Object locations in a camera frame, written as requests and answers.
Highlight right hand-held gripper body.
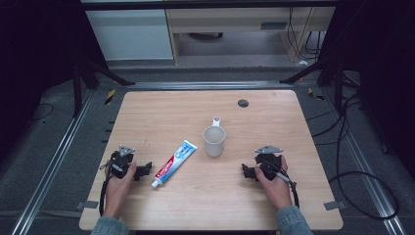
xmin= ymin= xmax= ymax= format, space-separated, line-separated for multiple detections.
xmin=254 ymin=144 xmax=284 ymax=181

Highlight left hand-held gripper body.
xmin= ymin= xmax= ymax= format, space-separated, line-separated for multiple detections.
xmin=109 ymin=145 xmax=137 ymax=180

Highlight person's left hand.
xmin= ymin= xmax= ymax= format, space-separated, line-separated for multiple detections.
xmin=103 ymin=162 xmax=138 ymax=219

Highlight person's right hand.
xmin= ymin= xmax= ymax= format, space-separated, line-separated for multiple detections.
xmin=254 ymin=155 xmax=294 ymax=211

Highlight toothpaste tube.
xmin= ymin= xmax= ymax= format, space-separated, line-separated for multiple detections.
xmin=151 ymin=139 xmax=199 ymax=189

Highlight white cup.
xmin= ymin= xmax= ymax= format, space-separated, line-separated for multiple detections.
xmin=202 ymin=116 xmax=227 ymax=158

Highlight grey tape strip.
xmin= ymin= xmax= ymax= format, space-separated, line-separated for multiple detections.
xmin=75 ymin=200 xmax=100 ymax=211
xmin=323 ymin=200 xmax=346 ymax=212

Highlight yellow black tape piece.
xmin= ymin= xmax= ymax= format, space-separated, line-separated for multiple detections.
xmin=104 ymin=88 xmax=117 ymax=106
xmin=306 ymin=86 xmax=326 ymax=101

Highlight black metal stand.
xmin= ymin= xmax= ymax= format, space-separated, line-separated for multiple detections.
xmin=279 ymin=53 xmax=346 ymax=114
xmin=71 ymin=57 xmax=136 ymax=119

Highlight white cabinet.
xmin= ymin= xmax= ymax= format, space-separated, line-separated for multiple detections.
xmin=84 ymin=9 xmax=174 ymax=62

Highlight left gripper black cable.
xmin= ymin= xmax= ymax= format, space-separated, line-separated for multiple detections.
xmin=98 ymin=162 xmax=115 ymax=217

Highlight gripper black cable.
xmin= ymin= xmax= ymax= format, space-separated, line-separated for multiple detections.
xmin=269 ymin=160 xmax=300 ymax=210
xmin=98 ymin=162 xmax=115 ymax=217

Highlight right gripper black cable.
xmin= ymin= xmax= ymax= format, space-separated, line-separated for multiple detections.
xmin=269 ymin=160 xmax=300 ymax=210

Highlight aluminium floor rail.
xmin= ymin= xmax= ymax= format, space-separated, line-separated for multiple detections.
xmin=322 ymin=89 xmax=408 ymax=235
xmin=11 ymin=89 xmax=96 ymax=235

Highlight thin black floor cable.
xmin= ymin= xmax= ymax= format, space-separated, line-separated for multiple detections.
xmin=28 ymin=102 xmax=55 ymax=123

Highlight hanging black cables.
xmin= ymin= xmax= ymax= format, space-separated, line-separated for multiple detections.
xmin=286 ymin=7 xmax=325 ymax=62

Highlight looped black floor cable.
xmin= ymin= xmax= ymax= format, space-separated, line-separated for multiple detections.
xmin=327 ymin=92 xmax=401 ymax=220

